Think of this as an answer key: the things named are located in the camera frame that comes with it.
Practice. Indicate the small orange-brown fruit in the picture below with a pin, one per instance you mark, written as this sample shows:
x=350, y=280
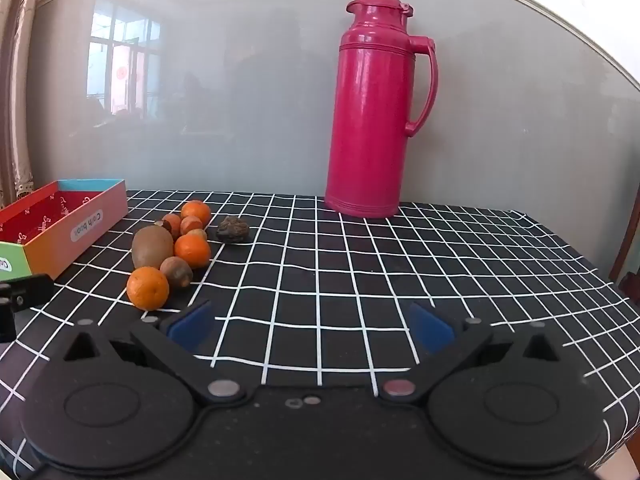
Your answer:
x=198, y=233

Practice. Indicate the beige lace-hem curtain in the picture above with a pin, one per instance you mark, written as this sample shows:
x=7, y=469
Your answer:
x=14, y=110

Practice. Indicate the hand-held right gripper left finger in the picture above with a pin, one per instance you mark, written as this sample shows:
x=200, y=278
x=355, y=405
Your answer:
x=190, y=329

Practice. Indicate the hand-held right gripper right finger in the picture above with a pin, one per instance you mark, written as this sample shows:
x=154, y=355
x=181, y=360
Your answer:
x=431, y=331

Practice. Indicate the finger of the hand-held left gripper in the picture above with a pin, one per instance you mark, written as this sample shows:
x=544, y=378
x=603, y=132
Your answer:
x=27, y=292

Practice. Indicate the large mandarin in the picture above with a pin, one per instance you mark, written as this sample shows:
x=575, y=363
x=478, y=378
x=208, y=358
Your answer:
x=147, y=288

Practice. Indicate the wooden chair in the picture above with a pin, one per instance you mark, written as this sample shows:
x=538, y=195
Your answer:
x=629, y=265

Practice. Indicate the small mandarin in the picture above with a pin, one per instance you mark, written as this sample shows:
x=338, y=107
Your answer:
x=191, y=224
x=173, y=224

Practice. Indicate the black white-grid tablecloth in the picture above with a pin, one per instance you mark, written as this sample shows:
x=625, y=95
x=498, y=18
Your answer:
x=325, y=270

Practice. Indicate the small brown fruit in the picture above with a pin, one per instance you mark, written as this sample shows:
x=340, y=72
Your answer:
x=176, y=271

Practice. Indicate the dark wrinkled walnut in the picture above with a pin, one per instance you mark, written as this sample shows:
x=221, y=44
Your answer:
x=232, y=229

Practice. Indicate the brown kiwi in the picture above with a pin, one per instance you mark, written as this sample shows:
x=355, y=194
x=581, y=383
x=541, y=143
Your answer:
x=151, y=246

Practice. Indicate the pink thermos jug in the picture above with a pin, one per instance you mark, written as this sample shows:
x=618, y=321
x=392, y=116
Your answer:
x=370, y=125

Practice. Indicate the colourful cardboard box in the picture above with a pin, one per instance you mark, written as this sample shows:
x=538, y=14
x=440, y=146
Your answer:
x=65, y=240

